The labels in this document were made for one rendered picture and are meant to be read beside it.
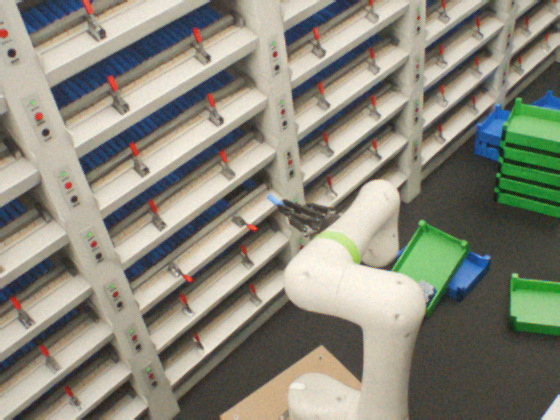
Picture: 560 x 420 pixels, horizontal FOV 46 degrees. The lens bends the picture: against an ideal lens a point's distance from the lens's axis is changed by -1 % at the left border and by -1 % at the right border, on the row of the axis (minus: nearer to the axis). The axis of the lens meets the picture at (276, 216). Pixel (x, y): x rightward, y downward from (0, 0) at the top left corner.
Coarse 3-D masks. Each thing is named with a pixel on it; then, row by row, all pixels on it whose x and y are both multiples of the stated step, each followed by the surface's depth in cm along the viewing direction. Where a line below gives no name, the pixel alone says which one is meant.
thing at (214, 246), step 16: (256, 176) 223; (272, 192) 221; (256, 208) 216; (272, 208) 220; (208, 240) 207; (224, 240) 208; (192, 256) 204; (208, 256) 205; (192, 272) 203; (144, 288) 196; (160, 288) 196; (144, 304) 193
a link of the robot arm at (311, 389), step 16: (304, 384) 158; (320, 384) 157; (336, 384) 157; (288, 400) 157; (304, 400) 155; (320, 400) 154; (336, 400) 153; (304, 416) 153; (320, 416) 152; (336, 416) 152
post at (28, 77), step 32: (0, 0) 126; (0, 64) 131; (32, 64) 136; (32, 128) 142; (64, 128) 148; (64, 160) 152; (96, 224) 167; (96, 288) 176; (128, 288) 184; (128, 320) 190; (128, 352) 196; (160, 384) 213; (160, 416) 221
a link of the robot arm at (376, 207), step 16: (368, 192) 164; (384, 192) 164; (352, 208) 156; (368, 208) 156; (384, 208) 161; (336, 224) 147; (352, 224) 147; (368, 224) 152; (384, 224) 163; (352, 240) 142; (368, 240) 150
